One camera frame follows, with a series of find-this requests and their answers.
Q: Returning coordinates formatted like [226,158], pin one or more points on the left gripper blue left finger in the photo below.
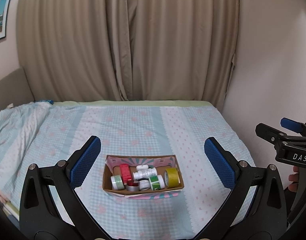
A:
[49,206]

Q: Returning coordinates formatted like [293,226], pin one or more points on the light blue crumpled blanket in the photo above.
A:
[18,126]

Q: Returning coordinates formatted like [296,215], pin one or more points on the yellow tape roll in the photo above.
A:
[171,177]

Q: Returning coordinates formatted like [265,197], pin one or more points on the small white black jar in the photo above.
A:
[144,185]

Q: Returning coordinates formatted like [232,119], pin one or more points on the open cardboard box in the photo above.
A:
[112,168]

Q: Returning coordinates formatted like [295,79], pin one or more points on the white earbuds case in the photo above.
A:
[142,167]

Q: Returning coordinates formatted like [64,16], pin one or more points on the green striped white jar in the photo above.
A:
[156,182]

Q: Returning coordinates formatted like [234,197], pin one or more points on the grey headboard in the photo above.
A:
[15,89]

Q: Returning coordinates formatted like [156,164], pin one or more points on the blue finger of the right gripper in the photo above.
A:
[294,126]
[270,134]

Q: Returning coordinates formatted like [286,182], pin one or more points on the white pill bottle green label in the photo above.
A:
[144,174]

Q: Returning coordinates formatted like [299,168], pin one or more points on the blue checkered bed sheet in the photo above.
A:
[138,131]

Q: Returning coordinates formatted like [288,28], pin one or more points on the red rectangular carton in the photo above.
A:
[125,173]

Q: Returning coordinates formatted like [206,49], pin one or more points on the person's right hand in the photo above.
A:
[294,179]

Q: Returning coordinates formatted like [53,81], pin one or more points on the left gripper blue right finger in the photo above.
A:
[255,208]

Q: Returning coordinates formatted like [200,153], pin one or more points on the red and silver jar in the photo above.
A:
[132,185]

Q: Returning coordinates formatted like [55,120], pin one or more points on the pale green cream jar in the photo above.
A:
[117,183]

